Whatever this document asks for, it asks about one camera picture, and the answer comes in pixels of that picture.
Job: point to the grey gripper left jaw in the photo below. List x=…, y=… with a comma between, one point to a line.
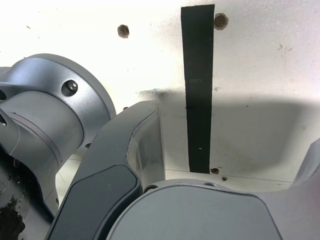
x=110, y=150

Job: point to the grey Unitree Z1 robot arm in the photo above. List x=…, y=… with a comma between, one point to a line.
x=37, y=112

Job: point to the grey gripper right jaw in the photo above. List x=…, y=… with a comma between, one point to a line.
x=200, y=215

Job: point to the black tape strip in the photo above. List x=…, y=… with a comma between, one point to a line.
x=198, y=75

